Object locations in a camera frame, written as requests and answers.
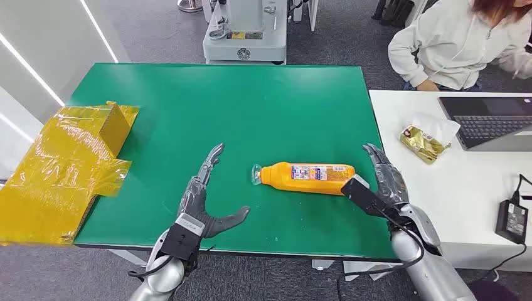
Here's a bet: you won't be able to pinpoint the person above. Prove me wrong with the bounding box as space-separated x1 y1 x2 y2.
387 0 532 92

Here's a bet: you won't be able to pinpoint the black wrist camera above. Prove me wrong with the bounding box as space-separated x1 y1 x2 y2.
341 174 401 219
159 213 206 261

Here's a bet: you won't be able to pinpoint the thin black adapter cable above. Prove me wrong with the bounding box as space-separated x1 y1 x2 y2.
514 174 532 204

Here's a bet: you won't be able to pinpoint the yellow taped cardboard box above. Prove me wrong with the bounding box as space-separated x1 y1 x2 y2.
0 100 141 246

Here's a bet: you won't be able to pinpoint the gold snack packet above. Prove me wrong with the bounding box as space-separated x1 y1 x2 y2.
399 125 452 166

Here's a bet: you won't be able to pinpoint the white table foot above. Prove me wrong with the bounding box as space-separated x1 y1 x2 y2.
311 259 336 272

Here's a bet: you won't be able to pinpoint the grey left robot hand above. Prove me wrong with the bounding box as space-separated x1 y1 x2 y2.
176 143 252 240

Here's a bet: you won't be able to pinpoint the grey machine base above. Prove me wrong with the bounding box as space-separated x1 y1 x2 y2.
202 0 289 65

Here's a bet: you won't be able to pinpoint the dark grey laptop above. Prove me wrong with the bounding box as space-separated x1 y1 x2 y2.
437 96 532 152

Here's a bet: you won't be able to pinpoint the black mains cable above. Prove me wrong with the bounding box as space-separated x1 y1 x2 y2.
469 243 528 287

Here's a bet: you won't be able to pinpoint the dark round stool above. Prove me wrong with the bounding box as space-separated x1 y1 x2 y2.
469 280 520 301

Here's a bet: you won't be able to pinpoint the white tissue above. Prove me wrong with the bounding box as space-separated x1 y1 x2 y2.
411 112 461 146

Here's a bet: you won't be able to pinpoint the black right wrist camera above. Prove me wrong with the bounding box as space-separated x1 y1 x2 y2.
341 174 401 219

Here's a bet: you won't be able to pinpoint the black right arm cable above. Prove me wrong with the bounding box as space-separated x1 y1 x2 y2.
336 208 425 301

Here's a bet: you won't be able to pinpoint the black power adapter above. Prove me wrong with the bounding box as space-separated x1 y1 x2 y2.
495 199 529 245

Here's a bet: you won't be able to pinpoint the chrome stand base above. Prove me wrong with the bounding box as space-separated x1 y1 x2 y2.
177 0 204 13

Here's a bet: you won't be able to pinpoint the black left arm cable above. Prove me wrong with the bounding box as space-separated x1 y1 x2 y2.
127 245 215 278

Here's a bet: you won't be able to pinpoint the black shoes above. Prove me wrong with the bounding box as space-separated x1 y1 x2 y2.
371 0 417 29

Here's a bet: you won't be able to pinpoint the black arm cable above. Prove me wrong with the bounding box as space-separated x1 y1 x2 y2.
336 208 425 301
127 245 215 278

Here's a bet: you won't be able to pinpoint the orange plastic bottle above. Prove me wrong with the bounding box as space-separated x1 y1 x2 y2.
251 162 356 196

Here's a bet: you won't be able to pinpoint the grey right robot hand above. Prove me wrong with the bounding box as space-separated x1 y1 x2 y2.
363 144 411 213

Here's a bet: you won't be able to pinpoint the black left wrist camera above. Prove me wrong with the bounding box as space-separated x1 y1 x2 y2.
159 213 206 261

